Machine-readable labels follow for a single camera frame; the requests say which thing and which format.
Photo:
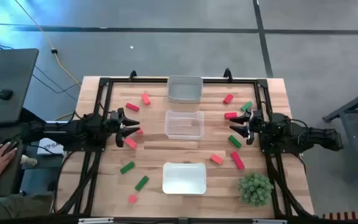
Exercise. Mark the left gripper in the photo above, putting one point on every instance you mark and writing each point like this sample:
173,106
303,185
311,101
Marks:
110,127

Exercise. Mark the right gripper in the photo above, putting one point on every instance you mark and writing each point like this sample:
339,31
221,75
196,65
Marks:
256,130

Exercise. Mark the red wooden block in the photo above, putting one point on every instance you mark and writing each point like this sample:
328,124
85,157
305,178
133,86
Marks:
230,115
228,99
132,107
237,160

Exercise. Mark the green wooden block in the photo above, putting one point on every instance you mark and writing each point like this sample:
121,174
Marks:
127,167
246,106
142,183
234,141

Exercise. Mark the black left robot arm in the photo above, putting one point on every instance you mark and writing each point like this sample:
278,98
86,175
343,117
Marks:
73,129

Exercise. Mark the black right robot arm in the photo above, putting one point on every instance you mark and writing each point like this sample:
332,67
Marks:
291,132

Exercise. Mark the clear plastic bin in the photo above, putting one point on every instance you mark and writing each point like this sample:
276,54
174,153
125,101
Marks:
183,126

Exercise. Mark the artificial green potted plant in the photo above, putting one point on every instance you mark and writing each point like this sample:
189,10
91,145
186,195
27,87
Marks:
255,188

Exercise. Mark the gray plastic bin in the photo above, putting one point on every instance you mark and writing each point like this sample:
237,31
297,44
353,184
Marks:
185,90

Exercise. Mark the white plastic bin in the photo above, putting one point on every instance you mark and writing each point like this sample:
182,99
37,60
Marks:
183,179

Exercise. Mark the white paper with logo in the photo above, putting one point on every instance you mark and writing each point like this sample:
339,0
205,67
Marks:
50,147

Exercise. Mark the black desk support bar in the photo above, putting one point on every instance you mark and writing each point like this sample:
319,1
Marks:
31,115

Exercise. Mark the small white rounded object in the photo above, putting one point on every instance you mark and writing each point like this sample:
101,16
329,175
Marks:
29,160

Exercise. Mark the gray metal stand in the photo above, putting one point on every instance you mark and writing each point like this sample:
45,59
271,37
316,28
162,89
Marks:
354,143

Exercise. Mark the black computer mouse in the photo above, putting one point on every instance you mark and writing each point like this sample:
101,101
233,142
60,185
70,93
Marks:
15,141

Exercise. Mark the dark gray desk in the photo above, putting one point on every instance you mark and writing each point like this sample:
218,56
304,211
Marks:
11,174

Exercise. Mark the small black puck device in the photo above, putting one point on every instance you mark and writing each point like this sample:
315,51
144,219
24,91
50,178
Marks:
5,94

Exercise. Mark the black and tan striped bar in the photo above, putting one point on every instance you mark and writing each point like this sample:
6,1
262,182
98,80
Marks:
350,215

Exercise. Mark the person's leg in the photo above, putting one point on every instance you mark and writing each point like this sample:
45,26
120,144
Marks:
11,207

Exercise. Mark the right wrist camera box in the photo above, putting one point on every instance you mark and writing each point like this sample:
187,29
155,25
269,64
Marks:
257,115

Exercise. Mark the black triangular frame bracket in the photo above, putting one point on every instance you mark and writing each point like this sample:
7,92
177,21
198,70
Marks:
227,74
132,74

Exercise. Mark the silver bracket plate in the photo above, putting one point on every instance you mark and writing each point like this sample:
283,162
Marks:
95,220
269,221

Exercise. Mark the black aluminium table frame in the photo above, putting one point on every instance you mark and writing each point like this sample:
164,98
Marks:
204,221

